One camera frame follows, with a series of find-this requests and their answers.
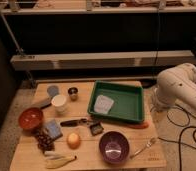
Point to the orange round fruit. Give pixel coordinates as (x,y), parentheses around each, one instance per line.
(73,140)

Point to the green plastic tray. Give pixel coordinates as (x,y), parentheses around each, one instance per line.
(128,102)

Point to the dark spatula handle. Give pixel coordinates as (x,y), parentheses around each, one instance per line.
(42,103)

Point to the black handled knife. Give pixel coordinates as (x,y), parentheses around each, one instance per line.
(74,123)

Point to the orange carrot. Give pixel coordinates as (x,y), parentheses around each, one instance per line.
(142,125)

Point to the small dark metal cup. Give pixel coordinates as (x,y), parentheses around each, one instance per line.
(73,93)

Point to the red bowl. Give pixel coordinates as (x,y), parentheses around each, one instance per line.
(30,119)

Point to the blue sponge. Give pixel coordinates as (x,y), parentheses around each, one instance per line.
(53,129)

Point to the small dark box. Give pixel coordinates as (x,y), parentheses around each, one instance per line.
(96,128)

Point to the metal shelf rack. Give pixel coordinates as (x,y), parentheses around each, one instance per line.
(108,41)

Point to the blue grey cup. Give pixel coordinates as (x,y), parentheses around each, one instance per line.
(52,91)

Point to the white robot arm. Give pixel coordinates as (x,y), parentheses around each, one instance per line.
(178,82)

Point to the dark grape bunch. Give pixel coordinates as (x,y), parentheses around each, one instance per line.
(45,142)

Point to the yellow banana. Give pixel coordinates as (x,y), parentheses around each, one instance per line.
(59,162)

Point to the silver fork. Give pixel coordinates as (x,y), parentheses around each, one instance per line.
(147,145)

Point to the purple bowl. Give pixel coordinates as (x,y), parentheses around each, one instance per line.
(114,147)

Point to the white cup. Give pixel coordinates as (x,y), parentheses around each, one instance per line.
(59,103)

